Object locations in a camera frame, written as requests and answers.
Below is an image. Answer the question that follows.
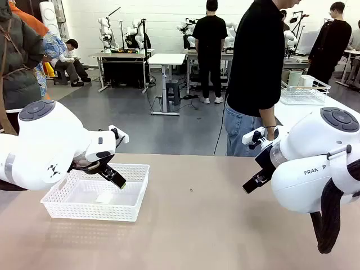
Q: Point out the person's right forearm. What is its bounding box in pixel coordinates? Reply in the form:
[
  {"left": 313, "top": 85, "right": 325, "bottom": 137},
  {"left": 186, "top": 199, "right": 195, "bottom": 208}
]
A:
[{"left": 258, "top": 107, "right": 278, "bottom": 127}]

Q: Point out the yellow bag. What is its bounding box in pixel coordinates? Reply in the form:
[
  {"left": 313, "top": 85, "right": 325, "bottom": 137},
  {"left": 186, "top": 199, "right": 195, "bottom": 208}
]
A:
[{"left": 42, "top": 61, "right": 56, "bottom": 79}]

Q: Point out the white perforated plastic basket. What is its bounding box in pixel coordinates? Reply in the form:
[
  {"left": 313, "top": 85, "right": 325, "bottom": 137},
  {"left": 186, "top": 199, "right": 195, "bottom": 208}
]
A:
[{"left": 40, "top": 163, "right": 150, "bottom": 223}]

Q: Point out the white side table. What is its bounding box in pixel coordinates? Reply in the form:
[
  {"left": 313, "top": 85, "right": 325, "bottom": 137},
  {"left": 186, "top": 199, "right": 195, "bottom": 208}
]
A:
[{"left": 273, "top": 84, "right": 360, "bottom": 133}]

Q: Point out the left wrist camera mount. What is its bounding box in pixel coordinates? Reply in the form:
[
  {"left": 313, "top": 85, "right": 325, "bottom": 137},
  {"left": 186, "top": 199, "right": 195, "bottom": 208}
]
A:
[{"left": 108, "top": 124, "right": 130, "bottom": 147}]

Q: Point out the person in dark jacket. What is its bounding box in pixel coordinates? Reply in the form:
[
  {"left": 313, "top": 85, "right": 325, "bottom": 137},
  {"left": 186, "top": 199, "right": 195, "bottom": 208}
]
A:
[{"left": 307, "top": 1, "right": 353, "bottom": 85}]

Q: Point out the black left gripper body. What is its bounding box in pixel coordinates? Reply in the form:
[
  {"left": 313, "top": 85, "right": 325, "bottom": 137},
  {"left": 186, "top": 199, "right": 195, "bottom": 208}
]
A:
[{"left": 68, "top": 156, "right": 115, "bottom": 177}]

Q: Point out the white wire dish rack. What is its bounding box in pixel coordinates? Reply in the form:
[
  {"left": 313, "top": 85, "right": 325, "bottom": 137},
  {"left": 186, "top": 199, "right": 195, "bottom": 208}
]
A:
[{"left": 280, "top": 75, "right": 332, "bottom": 106}]

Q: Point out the person in black shirt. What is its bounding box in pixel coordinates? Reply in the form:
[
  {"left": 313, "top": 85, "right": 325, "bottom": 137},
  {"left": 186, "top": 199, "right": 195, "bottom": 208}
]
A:
[{"left": 224, "top": 0, "right": 303, "bottom": 157}]

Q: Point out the background white workbench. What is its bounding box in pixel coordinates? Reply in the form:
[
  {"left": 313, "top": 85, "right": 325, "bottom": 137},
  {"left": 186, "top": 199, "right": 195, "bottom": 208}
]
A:
[{"left": 184, "top": 48, "right": 234, "bottom": 95}]

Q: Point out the white label inside basket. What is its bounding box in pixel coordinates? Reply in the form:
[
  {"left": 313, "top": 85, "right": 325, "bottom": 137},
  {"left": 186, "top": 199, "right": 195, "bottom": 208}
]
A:
[{"left": 94, "top": 193, "right": 113, "bottom": 204}]

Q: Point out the person in white shirt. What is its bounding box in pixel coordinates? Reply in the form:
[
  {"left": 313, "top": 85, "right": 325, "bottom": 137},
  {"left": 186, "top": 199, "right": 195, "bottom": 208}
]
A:
[{"left": 50, "top": 38, "right": 92, "bottom": 87}]

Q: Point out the person in green jacket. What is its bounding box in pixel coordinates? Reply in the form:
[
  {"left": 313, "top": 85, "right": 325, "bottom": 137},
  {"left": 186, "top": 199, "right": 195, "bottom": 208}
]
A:
[{"left": 0, "top": 0, "right": 46, "bottom": 136}]

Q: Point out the white height-adjustable desk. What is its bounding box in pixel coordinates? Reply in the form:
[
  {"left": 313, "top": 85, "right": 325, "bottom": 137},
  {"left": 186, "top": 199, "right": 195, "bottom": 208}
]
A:
[{"left": 147, "top": 53, "right": 187, "bottom": 116}]

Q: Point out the background workbench with black front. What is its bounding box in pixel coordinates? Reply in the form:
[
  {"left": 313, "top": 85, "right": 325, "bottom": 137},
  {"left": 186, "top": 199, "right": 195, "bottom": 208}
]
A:
[{"left": 89, "top": 49, "right": 156, "bottom": 93}]

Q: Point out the left arm black cable sleeve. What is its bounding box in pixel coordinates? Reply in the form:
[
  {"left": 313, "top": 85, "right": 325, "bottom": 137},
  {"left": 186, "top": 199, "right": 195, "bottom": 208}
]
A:
[{"left": 0, "top": 179, "right": 29, "bottom": 192}]

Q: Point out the person in orange clothes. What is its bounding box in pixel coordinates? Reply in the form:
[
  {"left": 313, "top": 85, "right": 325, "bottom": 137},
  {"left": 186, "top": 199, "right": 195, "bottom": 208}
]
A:
[{"left": 8, "top": 0, "right": 68, "bottom": 101}]

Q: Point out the white standing air conditioner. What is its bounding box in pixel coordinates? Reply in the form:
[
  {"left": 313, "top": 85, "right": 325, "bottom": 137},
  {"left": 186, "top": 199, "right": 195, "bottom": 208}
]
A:
[{"left": 39, "top": 1, "right": 61, "bottom": 39}]

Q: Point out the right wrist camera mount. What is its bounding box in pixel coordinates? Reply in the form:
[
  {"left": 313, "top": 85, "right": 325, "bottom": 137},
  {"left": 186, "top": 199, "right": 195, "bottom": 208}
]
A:
[{"left": 241, "top": 126, "right": 281, "bottom": 150}]

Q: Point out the standing person in black clothes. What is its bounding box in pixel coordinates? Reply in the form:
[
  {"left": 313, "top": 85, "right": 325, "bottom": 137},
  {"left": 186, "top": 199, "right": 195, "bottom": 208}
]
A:
[{"left": 192, "top": 0, "right": 229, "bottom": 105}]

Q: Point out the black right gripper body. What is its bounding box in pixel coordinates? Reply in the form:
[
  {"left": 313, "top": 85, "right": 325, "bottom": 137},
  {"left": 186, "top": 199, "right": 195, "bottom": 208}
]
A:
[{"left": 254, "top": 145, "right": 281, "bottom": 177}]

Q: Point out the white cup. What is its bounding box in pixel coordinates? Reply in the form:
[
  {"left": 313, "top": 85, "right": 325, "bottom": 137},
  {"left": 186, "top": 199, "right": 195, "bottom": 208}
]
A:
[{"left": 298, "top": 74, "right": 315, "bottom": 87}]

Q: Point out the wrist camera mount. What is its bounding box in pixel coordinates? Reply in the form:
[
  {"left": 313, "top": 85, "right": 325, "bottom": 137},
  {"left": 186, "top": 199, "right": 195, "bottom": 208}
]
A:
[
  {"left": 108, "top": 124, "right": 130, "bottom": 147},
  {"left": 241, "top": 126, "right": 281, "bottom": 150}
]

